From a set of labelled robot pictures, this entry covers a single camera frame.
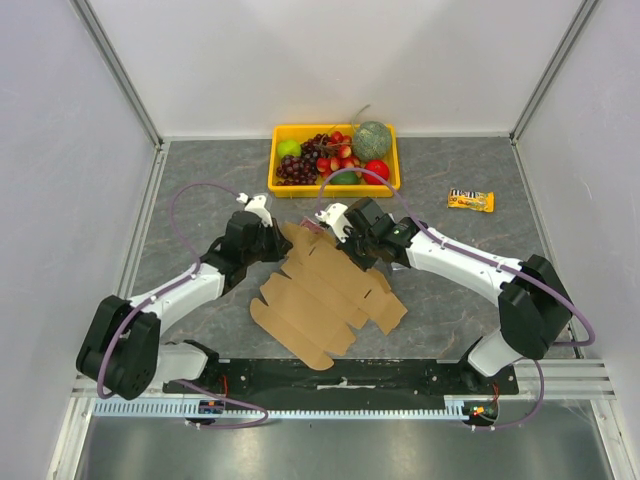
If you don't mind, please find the upper purple grape bunch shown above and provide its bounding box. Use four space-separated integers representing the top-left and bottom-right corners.
300 134 331 161

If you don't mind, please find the green avocado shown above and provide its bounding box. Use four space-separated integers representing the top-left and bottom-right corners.
330 169 360 185

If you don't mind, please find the red apple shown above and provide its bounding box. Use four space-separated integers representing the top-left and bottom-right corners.
362 159 390 185

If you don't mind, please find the red sachet packet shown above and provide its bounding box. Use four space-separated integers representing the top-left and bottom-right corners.
299 217 325 235

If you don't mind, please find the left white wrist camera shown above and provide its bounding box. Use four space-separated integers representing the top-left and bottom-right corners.
236 193 273 227

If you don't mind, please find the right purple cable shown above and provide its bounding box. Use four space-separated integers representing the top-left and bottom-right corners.
314 167 597 432

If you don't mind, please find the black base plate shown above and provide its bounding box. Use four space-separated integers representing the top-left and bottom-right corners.
193 358 519 398

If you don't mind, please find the red grape bunch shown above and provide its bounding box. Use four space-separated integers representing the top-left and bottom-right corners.
316 130 362 178

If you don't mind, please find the brown cardboard box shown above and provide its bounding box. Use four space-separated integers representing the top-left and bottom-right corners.
249 223 407 371

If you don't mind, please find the dark purple grape bunch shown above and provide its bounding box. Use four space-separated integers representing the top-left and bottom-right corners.
275 155 319 186

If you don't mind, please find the yellow candy bag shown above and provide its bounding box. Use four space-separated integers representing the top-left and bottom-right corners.
447 188 495 213

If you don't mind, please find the netted green melon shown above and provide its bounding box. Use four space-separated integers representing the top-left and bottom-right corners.
352 121 393 163

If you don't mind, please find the slotted cable duct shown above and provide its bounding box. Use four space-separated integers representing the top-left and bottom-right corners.
92 397 469 421

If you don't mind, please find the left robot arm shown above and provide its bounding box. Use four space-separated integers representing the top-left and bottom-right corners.
76 211 292 400

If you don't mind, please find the silver toothpaste box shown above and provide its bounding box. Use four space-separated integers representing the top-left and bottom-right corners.
385 262 408 275

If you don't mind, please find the yellow plastic bin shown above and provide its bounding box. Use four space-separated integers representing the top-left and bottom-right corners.
267 124 401 198

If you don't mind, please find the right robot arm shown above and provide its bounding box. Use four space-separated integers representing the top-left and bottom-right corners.
317 198 572 394

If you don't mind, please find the green apple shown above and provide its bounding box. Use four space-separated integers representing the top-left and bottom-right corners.
276 139 301 159

